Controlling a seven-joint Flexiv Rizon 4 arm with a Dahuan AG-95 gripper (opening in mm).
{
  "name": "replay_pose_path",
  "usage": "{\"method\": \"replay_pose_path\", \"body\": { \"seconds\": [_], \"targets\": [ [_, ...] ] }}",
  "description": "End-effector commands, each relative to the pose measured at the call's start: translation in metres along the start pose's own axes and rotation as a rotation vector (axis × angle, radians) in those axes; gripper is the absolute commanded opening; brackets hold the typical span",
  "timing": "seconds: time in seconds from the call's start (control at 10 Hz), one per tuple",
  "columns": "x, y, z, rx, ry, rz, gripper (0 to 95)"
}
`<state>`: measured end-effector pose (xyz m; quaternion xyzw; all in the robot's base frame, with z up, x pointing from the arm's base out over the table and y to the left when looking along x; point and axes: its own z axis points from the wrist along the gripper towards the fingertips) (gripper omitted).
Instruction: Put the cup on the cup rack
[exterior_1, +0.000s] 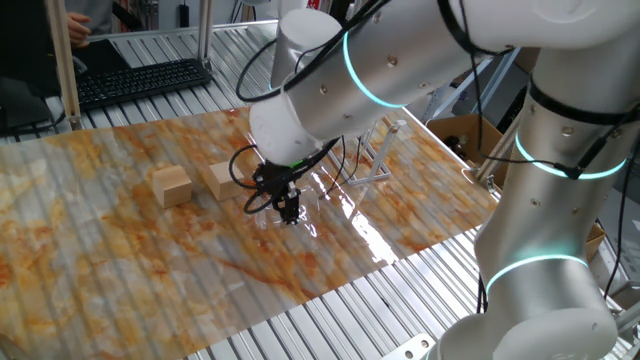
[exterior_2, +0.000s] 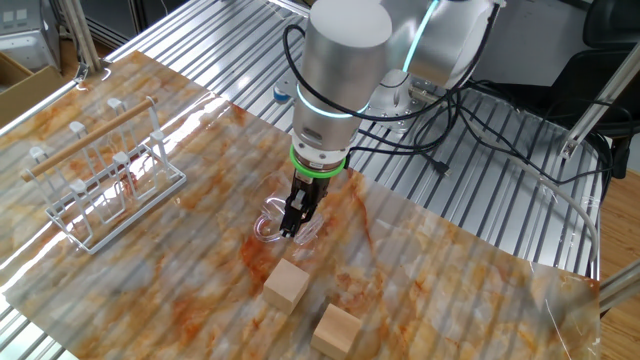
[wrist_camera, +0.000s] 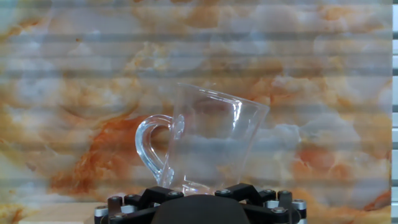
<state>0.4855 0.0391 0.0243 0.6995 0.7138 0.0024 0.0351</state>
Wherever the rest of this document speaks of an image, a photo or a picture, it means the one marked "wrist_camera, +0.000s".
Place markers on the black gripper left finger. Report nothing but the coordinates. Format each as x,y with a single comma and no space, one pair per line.
146,196

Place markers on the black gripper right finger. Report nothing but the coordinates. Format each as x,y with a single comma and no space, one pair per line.
248,193

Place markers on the orange marble pattern mat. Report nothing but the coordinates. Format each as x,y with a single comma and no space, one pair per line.
77,77

